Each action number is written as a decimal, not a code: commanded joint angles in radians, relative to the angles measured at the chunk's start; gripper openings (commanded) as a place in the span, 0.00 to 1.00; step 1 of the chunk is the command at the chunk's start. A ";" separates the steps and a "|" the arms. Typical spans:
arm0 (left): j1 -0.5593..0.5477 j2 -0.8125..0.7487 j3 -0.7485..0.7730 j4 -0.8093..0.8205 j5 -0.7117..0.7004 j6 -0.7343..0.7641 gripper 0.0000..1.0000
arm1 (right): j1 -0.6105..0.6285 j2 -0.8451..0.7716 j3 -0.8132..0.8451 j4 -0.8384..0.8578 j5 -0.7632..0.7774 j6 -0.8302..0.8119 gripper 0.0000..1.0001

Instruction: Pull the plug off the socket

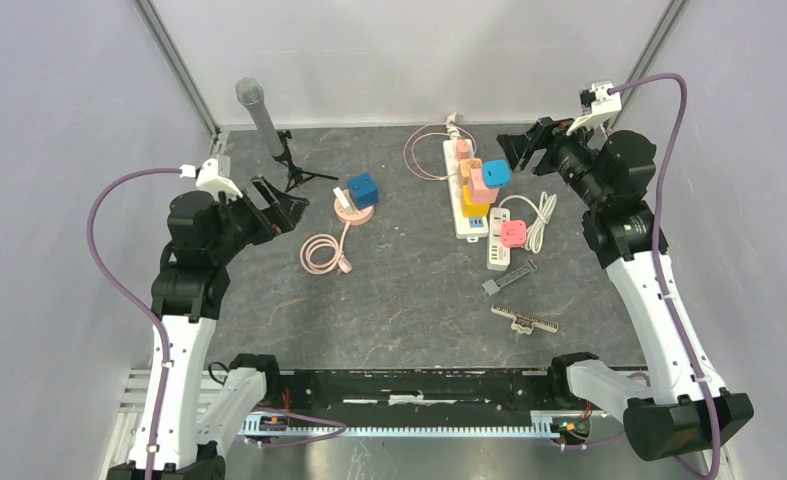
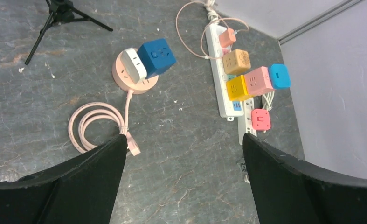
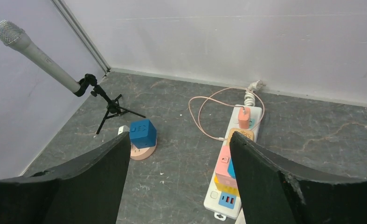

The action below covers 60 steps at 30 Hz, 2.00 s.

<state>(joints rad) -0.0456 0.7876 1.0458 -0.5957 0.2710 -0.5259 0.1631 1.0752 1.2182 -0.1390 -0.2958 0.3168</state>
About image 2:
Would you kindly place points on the long white power strip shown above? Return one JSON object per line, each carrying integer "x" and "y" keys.
{"x": 227, "y": 109}

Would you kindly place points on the tan patterned cube socket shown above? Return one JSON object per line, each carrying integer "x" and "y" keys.
{"x": 236, "y": 62}

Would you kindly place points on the yellow cube socket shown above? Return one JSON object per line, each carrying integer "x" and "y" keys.
{"x": 237, "y": 89}

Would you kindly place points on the round pink power socket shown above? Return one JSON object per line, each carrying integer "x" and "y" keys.
{"x": 124, "y": 81}

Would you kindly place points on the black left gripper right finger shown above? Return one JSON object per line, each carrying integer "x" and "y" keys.
{"x": 288, "y": 190}

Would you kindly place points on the small salmon plug adapter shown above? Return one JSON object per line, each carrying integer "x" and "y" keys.
{"x": 227, "y": 38}

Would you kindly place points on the pink red plug adapter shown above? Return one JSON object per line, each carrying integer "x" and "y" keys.
{"x": 260, "y": 119}

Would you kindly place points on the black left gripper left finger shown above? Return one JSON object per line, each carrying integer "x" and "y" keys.
{"x": 81, "y": 190}

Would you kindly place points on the small white power strip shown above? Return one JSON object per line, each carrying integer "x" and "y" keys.
{"x": 245, "y": 121}

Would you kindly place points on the pink cube socket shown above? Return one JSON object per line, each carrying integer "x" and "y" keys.
{"x": 258, "y": 81}

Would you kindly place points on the light blue plug adapter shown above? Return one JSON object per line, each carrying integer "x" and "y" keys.
{"x": 279, "y": 76}

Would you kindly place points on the white plug adapter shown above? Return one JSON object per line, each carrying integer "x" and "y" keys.
{"x": 133, "y": 65}

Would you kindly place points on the dark blue cube socket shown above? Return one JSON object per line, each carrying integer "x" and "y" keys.
{"x": 156, "y": 56}

